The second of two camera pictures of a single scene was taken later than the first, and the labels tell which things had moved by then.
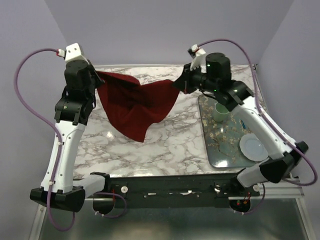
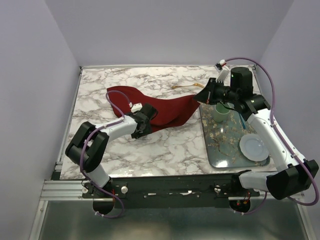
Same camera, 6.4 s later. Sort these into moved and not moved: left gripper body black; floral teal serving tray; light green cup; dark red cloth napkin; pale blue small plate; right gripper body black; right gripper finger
Moved: right gripper finger; dark red cloth napkin; right gripper body black; left gripper body black
Not moved: floral teal serving tray; light green cup; pale blue small plate
